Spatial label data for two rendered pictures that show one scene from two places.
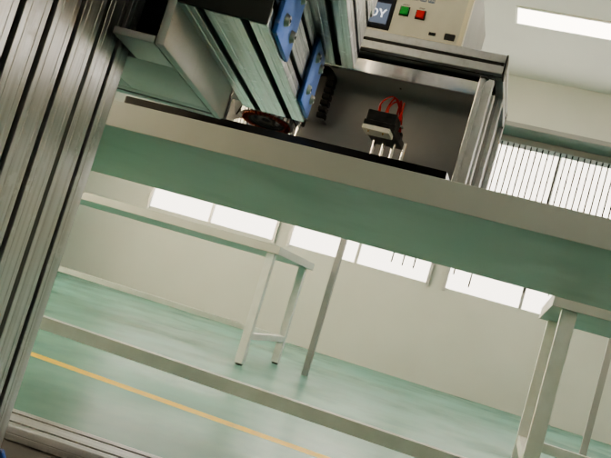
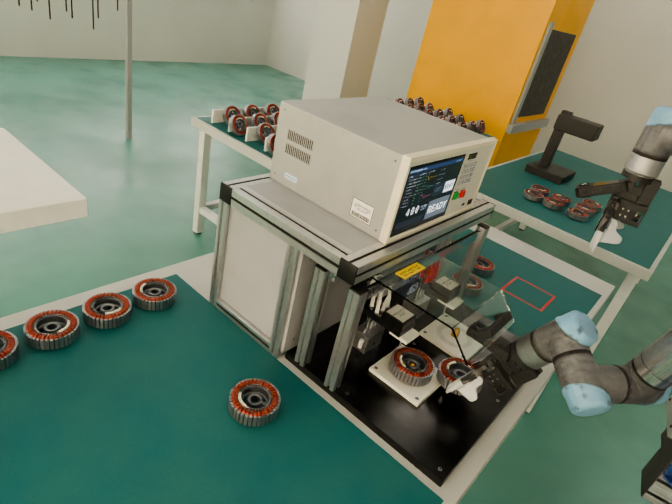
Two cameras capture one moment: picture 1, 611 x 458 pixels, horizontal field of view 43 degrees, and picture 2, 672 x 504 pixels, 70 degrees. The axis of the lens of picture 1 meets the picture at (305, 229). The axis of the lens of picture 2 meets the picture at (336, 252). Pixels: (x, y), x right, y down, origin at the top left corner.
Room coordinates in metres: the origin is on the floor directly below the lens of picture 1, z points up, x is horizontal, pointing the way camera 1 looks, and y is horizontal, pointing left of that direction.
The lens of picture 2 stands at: (1.59, 1.14, 1.60)
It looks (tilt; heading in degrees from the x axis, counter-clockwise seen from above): 29 degrees down; 289
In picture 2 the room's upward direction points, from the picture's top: 14 degrees clockwise
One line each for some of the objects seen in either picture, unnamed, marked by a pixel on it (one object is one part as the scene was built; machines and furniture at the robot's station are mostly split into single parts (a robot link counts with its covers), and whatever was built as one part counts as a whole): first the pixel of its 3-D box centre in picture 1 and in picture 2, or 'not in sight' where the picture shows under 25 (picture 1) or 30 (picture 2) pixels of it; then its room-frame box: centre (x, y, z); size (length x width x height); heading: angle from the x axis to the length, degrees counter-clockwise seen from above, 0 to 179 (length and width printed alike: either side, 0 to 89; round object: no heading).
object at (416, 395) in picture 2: not in sight; (409, 373); (1.65, 0.16, 0.78); 0.15 x 0.15 x 0.01; 74
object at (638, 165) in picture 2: not in sight; (643, 165); (1.34, -0.17, 1.37); 0.08 x 0.08 x 0.05
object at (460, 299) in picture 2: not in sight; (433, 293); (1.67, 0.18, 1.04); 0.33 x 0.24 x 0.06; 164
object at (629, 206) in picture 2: not in sight; (629, 197); (1.34, -0.17, 1.29); 0.09 x 0.08 x 0.12; 173
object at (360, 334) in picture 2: not in sight; (367, 335); (1.79, 0.12, 0.80); 0.08 x 0.05 x 0.06; 74
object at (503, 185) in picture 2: not in sight; (562, 240); (1.16, -2.30, 0.38); 1.85 x 1.10 x 0.75; 74
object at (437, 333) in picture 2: not in sight; (453, 337); (1.59, -0.07, 0.78); 0.15 x 0.15 x 0.01; 74
